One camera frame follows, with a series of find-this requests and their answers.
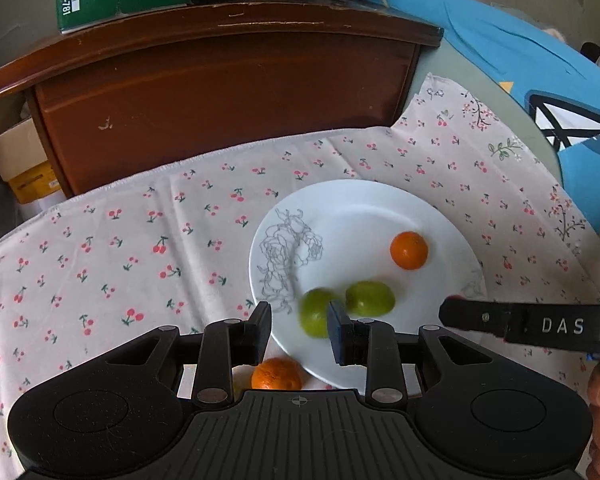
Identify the blue printed blanket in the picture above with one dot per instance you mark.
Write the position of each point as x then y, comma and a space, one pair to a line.
520, 45

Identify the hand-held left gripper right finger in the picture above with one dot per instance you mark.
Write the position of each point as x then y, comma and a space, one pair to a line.
337, 330

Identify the green lime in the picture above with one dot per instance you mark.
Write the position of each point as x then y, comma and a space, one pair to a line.
312, 310

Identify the small red fruit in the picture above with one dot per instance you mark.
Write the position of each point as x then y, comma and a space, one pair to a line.
457, 297

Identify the yellow cardboard box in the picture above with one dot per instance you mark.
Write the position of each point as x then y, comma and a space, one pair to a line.
32, 185

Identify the brown wooden nightstand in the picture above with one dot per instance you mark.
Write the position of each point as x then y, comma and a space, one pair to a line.
220, 90

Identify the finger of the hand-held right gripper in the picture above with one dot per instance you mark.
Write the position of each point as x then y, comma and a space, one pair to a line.
470, 316

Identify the small orange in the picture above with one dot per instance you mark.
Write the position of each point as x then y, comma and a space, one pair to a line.
276, 375
408, 250

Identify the grey-green bed sheet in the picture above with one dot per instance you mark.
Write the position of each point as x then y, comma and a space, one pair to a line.
480, 95

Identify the cherry print cloth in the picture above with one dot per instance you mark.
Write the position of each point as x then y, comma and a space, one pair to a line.
130, 260

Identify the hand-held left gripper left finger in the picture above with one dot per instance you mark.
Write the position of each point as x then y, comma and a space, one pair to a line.
259, 332

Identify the white plate with flower drawing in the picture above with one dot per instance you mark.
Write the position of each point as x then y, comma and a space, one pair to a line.
360, 215

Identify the white cardboard box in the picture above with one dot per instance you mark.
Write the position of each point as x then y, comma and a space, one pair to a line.
15, 145

